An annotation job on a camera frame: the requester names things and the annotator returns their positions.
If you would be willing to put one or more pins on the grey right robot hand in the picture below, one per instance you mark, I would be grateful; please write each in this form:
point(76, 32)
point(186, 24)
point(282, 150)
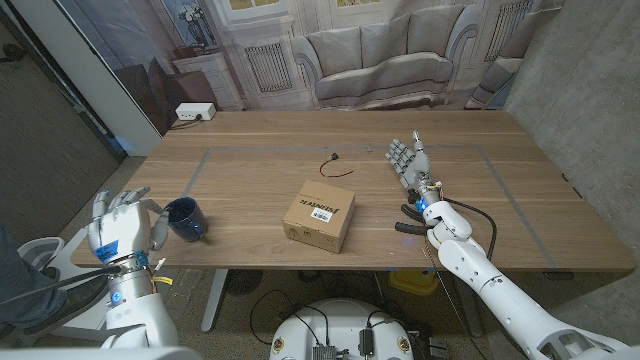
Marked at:
point(417, 167)

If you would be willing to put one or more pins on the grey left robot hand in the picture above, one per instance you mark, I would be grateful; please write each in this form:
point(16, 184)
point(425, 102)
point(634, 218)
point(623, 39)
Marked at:
point(120, 230)

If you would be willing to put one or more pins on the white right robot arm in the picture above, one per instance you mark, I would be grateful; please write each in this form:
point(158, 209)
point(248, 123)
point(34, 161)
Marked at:
point(475, 265)

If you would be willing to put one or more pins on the dark blue cup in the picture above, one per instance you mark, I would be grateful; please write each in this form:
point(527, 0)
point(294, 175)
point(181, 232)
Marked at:
point(192, 225)

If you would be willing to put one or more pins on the brown cardboard packing box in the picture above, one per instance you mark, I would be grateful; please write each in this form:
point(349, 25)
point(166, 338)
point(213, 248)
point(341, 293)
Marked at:
point(320, 235)

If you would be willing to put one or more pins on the black spring clamp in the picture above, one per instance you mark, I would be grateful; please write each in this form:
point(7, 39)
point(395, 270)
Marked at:
point(412, 228)

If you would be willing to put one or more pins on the dark leather shoe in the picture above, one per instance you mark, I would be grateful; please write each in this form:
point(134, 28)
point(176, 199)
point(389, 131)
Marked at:
point(75, 305)

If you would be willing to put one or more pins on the person leg in jeans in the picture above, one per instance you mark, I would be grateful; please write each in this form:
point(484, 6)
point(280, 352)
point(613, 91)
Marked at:
point(20, 280)

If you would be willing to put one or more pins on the white table leg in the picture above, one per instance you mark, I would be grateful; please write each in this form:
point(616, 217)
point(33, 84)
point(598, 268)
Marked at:
point(217, 285)
point(470, 320)

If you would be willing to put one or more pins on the yellow object under table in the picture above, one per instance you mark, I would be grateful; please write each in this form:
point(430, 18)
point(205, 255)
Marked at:
point(412, 282)

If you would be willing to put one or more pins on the black round floor object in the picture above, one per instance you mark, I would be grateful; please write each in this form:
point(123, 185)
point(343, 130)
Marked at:
point(245, 281)

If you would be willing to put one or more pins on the printed living room backdrop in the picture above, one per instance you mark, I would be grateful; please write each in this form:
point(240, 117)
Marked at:
point(350, 50)

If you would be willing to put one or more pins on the white power strip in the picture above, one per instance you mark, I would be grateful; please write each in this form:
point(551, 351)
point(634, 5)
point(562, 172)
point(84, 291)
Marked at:
point(195, 111)

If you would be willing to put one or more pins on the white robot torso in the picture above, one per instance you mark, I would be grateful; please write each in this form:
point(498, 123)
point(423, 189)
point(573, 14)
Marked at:
point(340, 325)

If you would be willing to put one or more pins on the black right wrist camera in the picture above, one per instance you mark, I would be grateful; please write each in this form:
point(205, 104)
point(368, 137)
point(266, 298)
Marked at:
point(412, 196)

